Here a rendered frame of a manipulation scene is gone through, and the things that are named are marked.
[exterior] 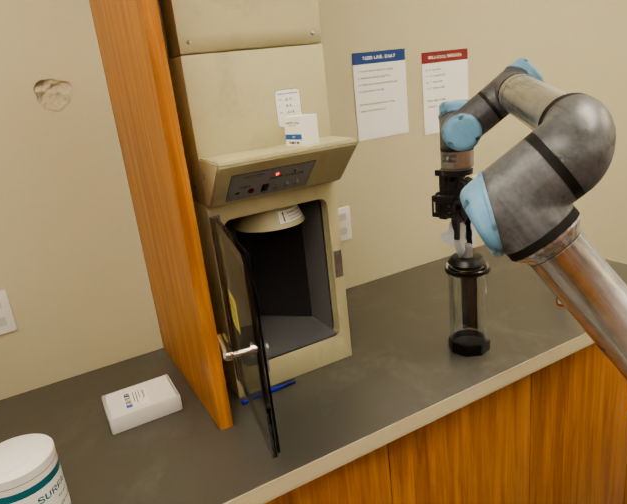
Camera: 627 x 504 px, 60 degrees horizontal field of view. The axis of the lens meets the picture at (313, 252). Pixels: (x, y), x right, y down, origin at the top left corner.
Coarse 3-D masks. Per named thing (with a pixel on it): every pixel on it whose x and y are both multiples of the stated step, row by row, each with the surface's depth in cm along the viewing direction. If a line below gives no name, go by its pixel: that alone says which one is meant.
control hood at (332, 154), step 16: (320, 144) 112; (336, 144) 114; (352, 144) 116; (208, 160) 107; (224, 160) 105; (240, 160) 104; (256, 160) 106; (272, 160) 108; (288, 160) 110; (304, 160) 113; (320, 160) 115; (336, 160) 118; (208, 176) 108; (224, 176) 105; (320, 176) 121; (336, 176) 124; (208, 192) 111; (224, 192) 110; (272, 192) 118
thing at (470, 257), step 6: (468, 246) 131; (468, 252) 131; (474, 252) 135; (450, 258) 133; (456, 258) 132; (462, 258) 132; (468, 258) 131; (474, 258) 131; (480, 258) 130; (450, 264) 132; (456, 264) 130; (462, 264) 130; (468, 264) 129; (474, 264) 129; (480, 264) 130; (462, 270) 131; (468, 270) 130; (474, 270) 130
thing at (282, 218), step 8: (280, 208) 127; (288, 208) 128; (296, 208) 130; (248, 216) 127; (256, 216) 126; (264, 216) 126; (272, 216) 126; (280, 216) 126; (288, 216) 127; (296, 216) 129; (304, 216) 134; (240, 224) 129; (248, 224) 127; (256, 224) 126; (264, 224) 126; (272, 224) 126; (280, 224) 126; (288, 224) 127; (296, 224) 128; (248, 232) 127; (256, 232) 126
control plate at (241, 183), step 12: (276, 168) 111; (288, 168) 113; (300, 168) 115; (312, 168) 117; (240, 180) 109; (252, 180) 110; (264, 180) 112; (276, 180) 114; (288, 180) 117; (300, 180) 119; (228, 192) 110; (240, 192) 112; (264, 192) 116
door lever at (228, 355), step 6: (222, 336) 101; (222, 342) 98; (228, 342) 99; (222, 348) 97; (228, 348) 96; (246, 348) 96; (252, 348) 95; (222, 354) 95; (228, 354) 94; (234, 354) 95; (240, 354) 95; (246, 354) 96; (252, 354) 95; (228, 360) 95
